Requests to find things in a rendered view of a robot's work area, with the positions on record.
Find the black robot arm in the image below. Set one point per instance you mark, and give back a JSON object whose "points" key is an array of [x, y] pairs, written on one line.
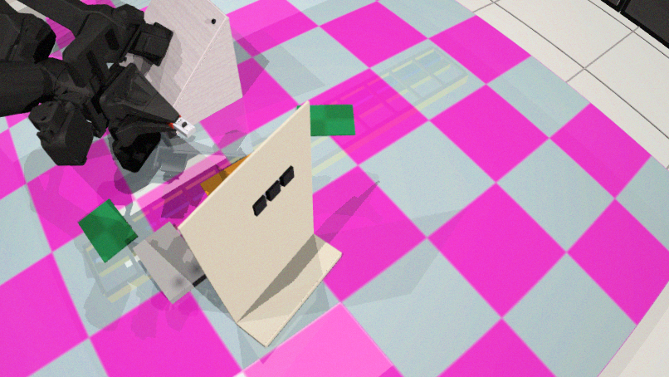
{"points": [[28, 75]]}

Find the orange square mat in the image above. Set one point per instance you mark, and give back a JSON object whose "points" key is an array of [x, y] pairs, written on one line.
{"points": [[210, 184]]}

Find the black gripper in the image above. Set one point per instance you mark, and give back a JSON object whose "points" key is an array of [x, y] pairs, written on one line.
{"points": [[118, 97]]}

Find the cream panel with slots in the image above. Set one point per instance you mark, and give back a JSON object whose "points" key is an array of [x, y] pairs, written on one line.
{"points": [[253, 236]]}

